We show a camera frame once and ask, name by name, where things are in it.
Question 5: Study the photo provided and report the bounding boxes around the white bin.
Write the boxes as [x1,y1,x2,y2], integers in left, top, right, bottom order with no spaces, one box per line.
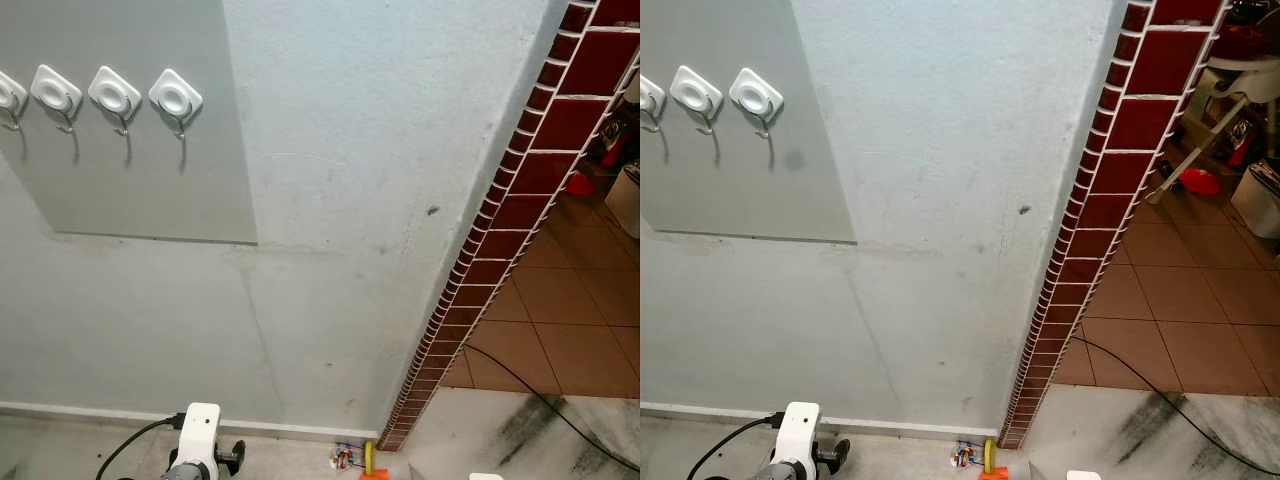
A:
[604,165,641,239]
[1230,165,1280,239]

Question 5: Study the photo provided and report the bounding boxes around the dark red tiled pillar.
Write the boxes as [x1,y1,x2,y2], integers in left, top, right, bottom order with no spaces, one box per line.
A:
[998,0,1233,451]

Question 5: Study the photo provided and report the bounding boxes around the white high chair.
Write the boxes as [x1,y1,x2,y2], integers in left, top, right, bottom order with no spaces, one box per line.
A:
[1146,52,1280,206]

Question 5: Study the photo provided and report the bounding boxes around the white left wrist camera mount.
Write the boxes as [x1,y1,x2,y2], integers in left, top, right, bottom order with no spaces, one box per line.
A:
[783,402,822,469]
[179,402,222,469]

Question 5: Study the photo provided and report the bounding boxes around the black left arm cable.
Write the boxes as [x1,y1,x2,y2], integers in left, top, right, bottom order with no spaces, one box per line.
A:
[96,412,188,480]
[716,412,789,480]

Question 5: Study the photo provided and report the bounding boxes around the grey wall panel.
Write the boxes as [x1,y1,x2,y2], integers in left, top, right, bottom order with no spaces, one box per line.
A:
[640,0,858,245]
[0,0,258,246]

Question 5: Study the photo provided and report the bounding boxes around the black floor cable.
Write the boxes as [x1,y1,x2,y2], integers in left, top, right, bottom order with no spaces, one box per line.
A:
[464,343,641,474]
[1072,336,1280,477]

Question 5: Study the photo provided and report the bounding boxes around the white square wall hook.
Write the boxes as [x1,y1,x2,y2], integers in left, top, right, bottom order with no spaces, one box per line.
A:
[148,68,204,141]
[88,66,143,138]
[0,70,29,133]
[728,67,785,140]
[30,64,84,135]
[640,74,667,134]
[669,65,724,136]

